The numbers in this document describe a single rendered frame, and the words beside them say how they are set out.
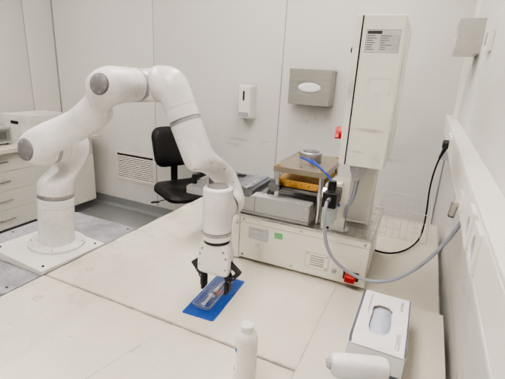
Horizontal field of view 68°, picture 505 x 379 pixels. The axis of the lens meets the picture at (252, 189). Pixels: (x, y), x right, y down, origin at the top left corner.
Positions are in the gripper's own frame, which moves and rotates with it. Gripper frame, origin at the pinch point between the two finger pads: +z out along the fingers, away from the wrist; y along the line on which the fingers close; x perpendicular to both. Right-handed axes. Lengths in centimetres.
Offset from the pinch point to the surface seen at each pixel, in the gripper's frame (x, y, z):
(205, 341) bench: -19.1, 7.0, 3.5
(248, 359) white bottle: -28.1, 21.9, -4.2
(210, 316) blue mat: -9.6, 3.2, 3.4
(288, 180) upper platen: 30.9, 11.5, -27.1
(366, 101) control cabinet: 24, 34, -56
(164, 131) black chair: 166, -130, -12
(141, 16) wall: 200, -175, -103
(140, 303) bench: -13.0, -17.7, 3.5
